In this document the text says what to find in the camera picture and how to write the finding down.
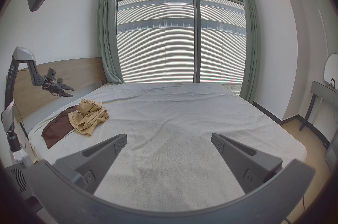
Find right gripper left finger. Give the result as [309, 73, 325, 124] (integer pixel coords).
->
[55, 134, 128, 195]

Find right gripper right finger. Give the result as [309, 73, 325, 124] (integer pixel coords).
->
[211, 133, 283, 195]

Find tan shorts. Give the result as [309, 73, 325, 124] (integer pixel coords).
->
[68, 99, 109, 137]

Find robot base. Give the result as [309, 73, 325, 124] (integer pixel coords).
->
[5, 148, 44, 214]

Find bed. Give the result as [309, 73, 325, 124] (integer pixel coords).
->
[13, 57, 308, 213]

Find brown shorts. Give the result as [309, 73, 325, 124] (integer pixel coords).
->
[41, 105, 80, 149]

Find window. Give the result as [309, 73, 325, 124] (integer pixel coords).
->
[115, 0, 247, 94]

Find grey side table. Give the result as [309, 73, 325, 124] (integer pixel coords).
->
[299, 80, 338, 139]

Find round mirror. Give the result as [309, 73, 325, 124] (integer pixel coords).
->
[324, 53, 338, 83]

